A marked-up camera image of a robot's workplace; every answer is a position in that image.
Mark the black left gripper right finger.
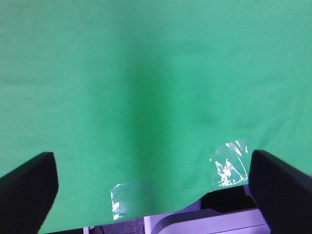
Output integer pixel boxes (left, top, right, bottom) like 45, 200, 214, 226
249, 150, 312, 234

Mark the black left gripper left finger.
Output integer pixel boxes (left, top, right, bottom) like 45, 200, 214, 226
0, 152, 59, 234

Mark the green table mat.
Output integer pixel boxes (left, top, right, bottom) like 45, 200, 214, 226
0, 0, 312, 233

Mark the grey robot base frame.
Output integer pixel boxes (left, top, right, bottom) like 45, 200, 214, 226
141, 200, 271, 234

